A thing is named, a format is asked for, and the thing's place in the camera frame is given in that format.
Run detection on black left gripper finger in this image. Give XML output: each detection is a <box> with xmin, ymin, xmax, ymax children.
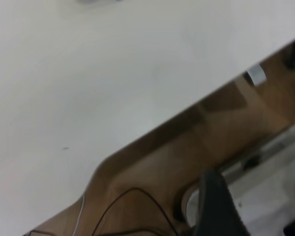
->
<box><xmin>195</xmin><ymin>169</ymin><xmax>251</xmax><ymax>236</ymax></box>

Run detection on blue denim jeans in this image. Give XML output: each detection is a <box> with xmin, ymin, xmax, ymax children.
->
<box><xmin>78</xmin><ymin>0</ymin><xmax>123</xmax><ymax>4</ymax></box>

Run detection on white stand base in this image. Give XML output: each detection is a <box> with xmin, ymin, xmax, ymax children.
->
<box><xmin>181</xmin><ymin>120</ymin><xmax>295</xmax><ymax>236</ymax></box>

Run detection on white tag under table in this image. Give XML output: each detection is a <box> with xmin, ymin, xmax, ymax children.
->
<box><xmin>245</xmin><ymin>63</ymin><xmax>267</xmax><ymax>87</ymax></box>

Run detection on thin dark floor cable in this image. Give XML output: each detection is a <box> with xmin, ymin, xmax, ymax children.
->
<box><xmin>92</xmin><ymin>187</ymin><xmax>179</xmax><ymax>236</ymax></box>

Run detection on thin white floor cable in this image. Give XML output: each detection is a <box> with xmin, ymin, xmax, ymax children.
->
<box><xmin>73</xmin><ymin>194</ymin><xmax>86</xmax><ymax>236</ymax></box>

